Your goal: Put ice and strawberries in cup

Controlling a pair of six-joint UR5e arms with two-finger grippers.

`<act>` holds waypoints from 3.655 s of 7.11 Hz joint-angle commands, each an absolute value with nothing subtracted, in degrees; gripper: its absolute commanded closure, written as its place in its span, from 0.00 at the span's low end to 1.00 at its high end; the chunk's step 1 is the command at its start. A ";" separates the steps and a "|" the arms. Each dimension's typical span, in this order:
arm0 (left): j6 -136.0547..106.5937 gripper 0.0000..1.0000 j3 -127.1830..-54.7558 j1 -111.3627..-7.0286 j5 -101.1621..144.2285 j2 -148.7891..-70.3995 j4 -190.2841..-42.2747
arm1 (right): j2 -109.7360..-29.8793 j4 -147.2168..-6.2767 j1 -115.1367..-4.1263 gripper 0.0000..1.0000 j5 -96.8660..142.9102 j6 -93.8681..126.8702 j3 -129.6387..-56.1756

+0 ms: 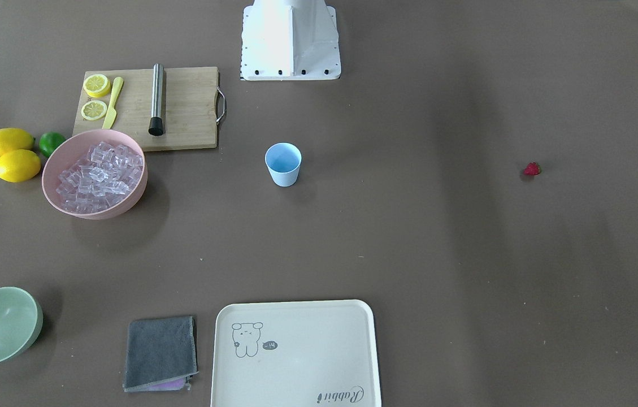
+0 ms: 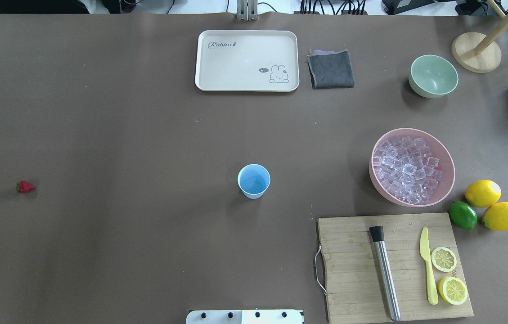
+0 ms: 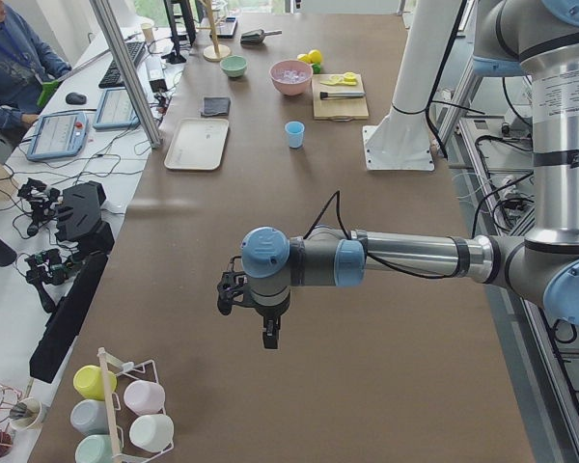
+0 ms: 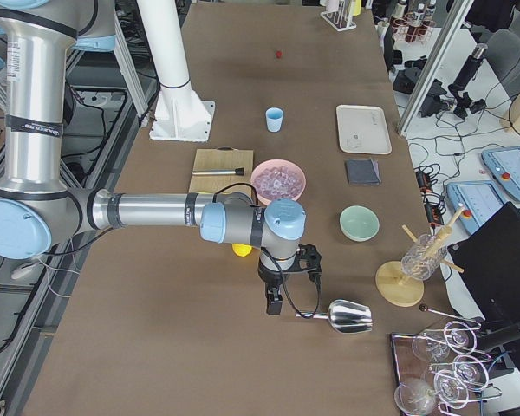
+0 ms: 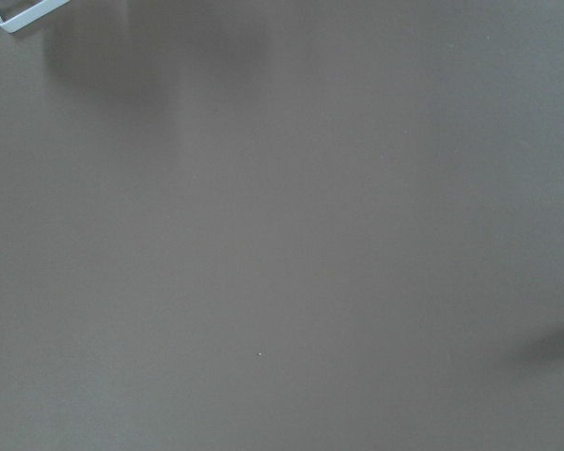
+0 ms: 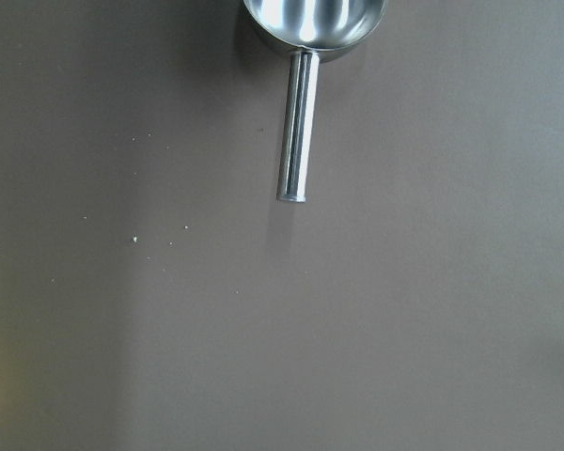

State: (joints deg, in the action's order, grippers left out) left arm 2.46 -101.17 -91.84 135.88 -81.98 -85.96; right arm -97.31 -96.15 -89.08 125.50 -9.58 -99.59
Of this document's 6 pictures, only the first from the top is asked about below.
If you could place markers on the red strawberry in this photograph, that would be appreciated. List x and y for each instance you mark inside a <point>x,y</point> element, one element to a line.
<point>533,169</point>

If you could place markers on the light blue cup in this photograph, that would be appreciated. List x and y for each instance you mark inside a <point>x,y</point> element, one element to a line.
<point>283,162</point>

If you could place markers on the clear ice cubes pile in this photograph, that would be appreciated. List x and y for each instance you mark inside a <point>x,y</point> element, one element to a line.
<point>102,178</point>

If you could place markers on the cream rabbit tray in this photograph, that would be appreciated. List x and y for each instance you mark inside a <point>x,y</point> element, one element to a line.
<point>298,353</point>

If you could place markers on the bamboo cutting board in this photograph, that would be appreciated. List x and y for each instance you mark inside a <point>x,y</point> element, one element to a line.
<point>191,111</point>

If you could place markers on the steel muddler black tip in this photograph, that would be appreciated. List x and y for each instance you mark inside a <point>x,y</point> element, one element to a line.
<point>156,125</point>

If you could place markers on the grey folded cloth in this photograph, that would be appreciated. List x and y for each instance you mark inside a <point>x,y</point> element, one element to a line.
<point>161,355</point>

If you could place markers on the yellow plastic knife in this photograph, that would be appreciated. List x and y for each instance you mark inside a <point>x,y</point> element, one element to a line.
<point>111,112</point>

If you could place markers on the pink bowl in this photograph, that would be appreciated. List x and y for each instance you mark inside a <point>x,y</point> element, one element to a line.
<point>76,147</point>

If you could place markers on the lower lemon slice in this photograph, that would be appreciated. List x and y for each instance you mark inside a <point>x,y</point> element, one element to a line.
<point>93,110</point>

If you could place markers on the lemon slice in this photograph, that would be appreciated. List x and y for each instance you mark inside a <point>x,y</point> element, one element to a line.
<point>93,110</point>
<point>97,85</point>

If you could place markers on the upper lemon slice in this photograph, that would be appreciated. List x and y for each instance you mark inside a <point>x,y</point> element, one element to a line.
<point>97,85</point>

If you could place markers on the green lime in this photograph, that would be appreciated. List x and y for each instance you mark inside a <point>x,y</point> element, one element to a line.
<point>49,142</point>

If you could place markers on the lower whole lemon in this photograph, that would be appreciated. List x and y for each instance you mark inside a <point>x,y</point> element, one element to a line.
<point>19,165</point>

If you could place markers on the whole lemon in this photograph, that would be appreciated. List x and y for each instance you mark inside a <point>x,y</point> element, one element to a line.
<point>19,165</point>
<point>15,138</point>

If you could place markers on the upper whole lemon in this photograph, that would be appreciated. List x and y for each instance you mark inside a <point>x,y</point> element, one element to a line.
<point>15,138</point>

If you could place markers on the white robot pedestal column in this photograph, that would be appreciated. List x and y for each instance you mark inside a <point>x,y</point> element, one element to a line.
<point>290,41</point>

